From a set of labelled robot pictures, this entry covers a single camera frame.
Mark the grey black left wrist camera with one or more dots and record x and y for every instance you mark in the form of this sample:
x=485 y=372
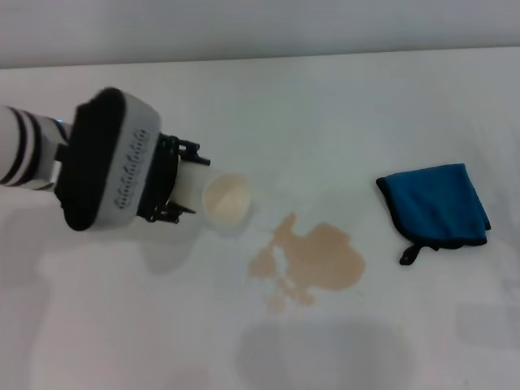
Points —
x=109 y=158

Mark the brown water stain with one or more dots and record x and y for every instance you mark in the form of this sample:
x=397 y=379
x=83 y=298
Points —
x=325 y=262

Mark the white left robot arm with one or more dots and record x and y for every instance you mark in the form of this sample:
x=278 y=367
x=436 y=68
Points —
x=24 y=150

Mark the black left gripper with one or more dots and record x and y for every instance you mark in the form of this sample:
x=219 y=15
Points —
x=164 y=170

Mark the white paper cup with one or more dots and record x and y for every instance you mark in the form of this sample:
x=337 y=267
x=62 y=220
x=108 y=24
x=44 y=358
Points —
x=225 y=199

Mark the blue rag with black edging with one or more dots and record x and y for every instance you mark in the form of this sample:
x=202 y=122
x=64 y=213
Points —
x=430 y=203

